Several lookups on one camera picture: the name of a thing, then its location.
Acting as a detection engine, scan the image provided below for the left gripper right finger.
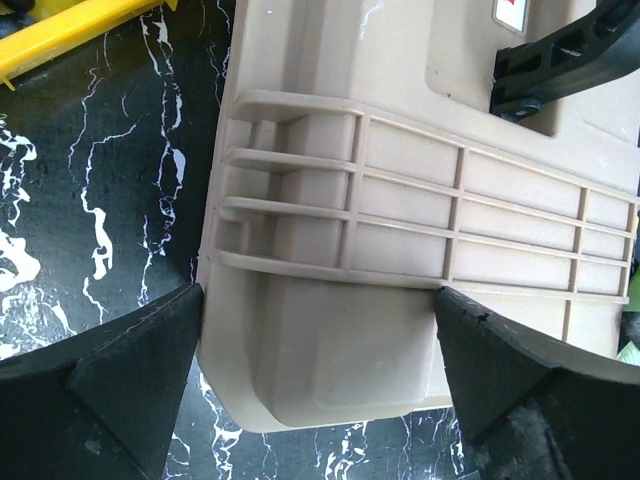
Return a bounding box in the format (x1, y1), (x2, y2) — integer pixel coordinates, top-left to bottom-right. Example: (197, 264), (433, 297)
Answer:
(434, 287), (639, 479)

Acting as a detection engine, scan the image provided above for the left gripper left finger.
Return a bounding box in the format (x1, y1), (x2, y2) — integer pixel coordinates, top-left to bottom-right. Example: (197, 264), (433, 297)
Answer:
(1, 284), (203, 479)

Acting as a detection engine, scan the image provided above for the tan plastic tool box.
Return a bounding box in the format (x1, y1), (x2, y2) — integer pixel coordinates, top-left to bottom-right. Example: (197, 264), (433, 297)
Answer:
(197, 1), (639, 433)

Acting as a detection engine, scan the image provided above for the napa cabbage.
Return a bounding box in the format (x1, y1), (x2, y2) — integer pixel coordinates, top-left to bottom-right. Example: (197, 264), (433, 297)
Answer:
(617, 270), (640, 366)

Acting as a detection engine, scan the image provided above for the yellow plastic fruit tray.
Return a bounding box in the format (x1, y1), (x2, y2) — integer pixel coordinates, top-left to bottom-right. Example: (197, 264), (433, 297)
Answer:
(1, 0), (164, 90)

